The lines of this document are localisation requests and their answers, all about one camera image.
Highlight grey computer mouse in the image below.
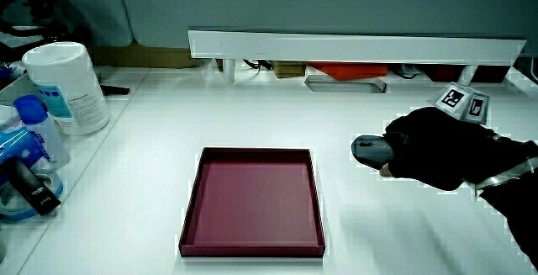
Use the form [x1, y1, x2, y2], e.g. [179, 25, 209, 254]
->
[351, 135, 396, 171]

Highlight dark red box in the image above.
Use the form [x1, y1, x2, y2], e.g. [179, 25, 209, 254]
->
[422, 65, 512, 84]

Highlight clear bottle blue cap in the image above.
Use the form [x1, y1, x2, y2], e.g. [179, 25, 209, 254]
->
[13, 94, 71, 172]

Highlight person's right hand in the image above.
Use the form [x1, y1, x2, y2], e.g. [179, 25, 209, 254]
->
[379, 82, 502, 193]

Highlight maroon shallow tray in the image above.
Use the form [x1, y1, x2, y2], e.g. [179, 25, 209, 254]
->
[178, 146, 327, 258]

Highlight small brown cardboard box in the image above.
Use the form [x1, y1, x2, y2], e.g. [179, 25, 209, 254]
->
[272, 61, 307, 79]

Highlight black rectangular device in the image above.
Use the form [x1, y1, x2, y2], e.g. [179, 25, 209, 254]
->
[3, 156, 62, 217]

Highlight white desk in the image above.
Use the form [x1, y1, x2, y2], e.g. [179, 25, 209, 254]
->
[0, 61, 538, 275]

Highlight white desk shelf riser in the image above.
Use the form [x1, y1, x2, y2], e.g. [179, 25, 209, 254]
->
[187, 29, 527, 87]

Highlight blue plastic packet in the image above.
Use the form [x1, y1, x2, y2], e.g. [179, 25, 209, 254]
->
[0, 127, 48, 186]

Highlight orange box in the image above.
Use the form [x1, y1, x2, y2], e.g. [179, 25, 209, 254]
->
[309, 62, 389, 81]

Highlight white wipes canister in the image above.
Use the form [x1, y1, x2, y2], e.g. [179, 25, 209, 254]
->
[21, 41, 111, 136]

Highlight grey partition panel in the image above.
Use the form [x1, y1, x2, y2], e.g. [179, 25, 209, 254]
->
[116, 0, 538, 50]
[44, 0, 135, 49]

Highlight black cable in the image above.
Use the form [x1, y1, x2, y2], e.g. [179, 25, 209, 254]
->
[391, 65, 423, 80]
[242, 58, 274, 71]

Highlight flat brown cardboard box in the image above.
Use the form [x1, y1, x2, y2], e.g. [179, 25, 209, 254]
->
[92, 42, 203, 69]

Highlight black equipment stand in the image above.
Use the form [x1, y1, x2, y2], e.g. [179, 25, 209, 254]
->
[0, 0, 92, 64]

